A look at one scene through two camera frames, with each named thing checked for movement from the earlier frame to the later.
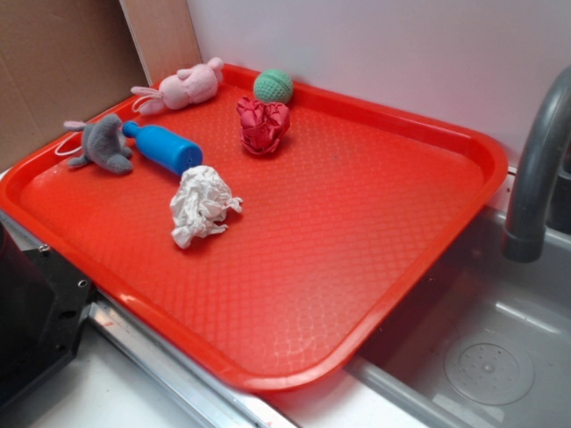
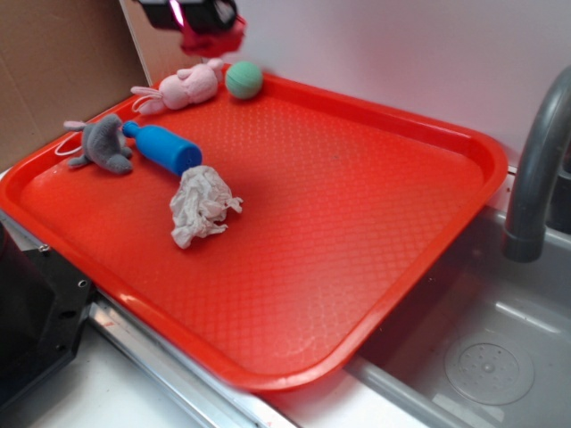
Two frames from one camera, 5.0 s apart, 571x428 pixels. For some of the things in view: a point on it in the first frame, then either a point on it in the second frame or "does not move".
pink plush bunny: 194,84 does not move
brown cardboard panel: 77,60 does not move
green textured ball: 273,86 to 244,80
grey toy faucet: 525,240 does not move
